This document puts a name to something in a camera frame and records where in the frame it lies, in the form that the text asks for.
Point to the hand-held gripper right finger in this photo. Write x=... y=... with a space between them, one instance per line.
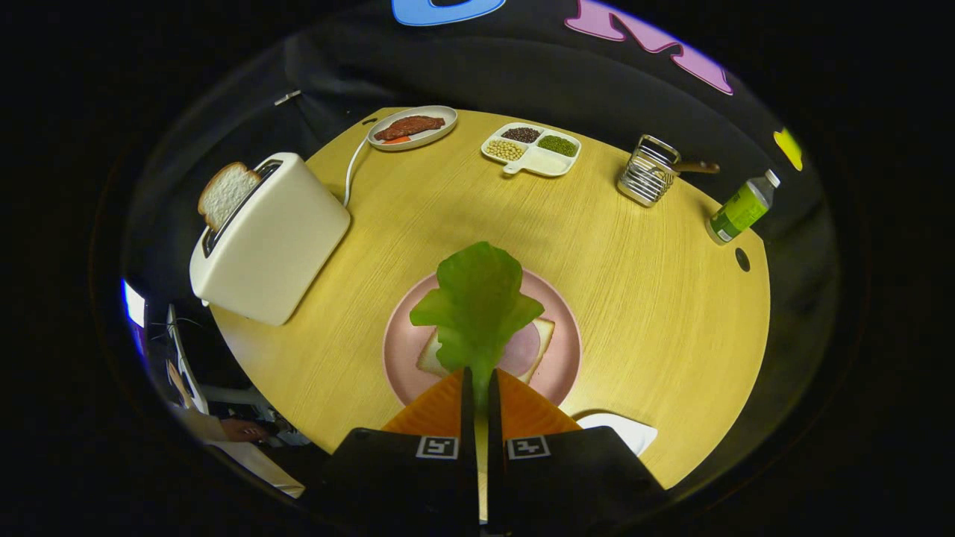
x=495 y=418

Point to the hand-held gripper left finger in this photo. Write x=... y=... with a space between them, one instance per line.
x=468 y=418

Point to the green lettuce leaf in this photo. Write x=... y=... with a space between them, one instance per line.
x=477 y=298

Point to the toast bread slice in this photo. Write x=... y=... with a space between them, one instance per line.
x=224 y=194

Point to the pink ham slice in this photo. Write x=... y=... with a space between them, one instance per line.
x=522 y=350

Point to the pink round plate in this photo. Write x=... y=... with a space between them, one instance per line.
x=559 y=350

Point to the bread slice with crust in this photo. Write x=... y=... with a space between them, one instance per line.
x=543 y=332

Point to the white rectangular plate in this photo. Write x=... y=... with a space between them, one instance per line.
x=627 y=432

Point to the white toaster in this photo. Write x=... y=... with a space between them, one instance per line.
x=276 y=246

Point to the white divided tray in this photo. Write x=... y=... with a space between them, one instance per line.
x=548 y=162

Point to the pile of yellow soybeans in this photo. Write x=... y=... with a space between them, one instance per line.
x=505 y=150

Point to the pile of green beans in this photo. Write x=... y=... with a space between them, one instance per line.
x=558 y=145

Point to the pile of dark beans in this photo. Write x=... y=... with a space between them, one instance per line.
x=521 y=135

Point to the brown meat piece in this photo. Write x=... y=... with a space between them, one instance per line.
x=410 y=125

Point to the grey oval plate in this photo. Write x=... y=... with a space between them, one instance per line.
x=448 y=119

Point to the green label plastic bottle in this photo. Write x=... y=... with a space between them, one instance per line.
x=739 y=211

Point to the black backdrop cloth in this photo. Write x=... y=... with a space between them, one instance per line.
x=522 y=74

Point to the computer monitor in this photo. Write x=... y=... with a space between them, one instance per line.
x=134 y=304

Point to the silver clip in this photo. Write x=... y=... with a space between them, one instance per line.
x=287 y=97

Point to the white stand frame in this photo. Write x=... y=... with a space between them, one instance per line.
x=181 y=358

